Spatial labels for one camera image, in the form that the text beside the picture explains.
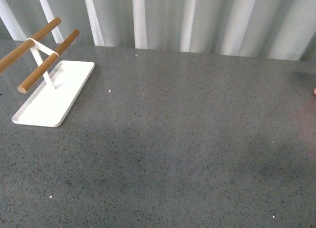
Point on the white rack with wooden bars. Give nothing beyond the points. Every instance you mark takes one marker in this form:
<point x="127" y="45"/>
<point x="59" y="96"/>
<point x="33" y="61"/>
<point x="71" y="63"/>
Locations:
<point x="63" y="80"/>

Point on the white pleated curtain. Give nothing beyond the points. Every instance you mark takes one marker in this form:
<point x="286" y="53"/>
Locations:
<point x="275" y="29"/>

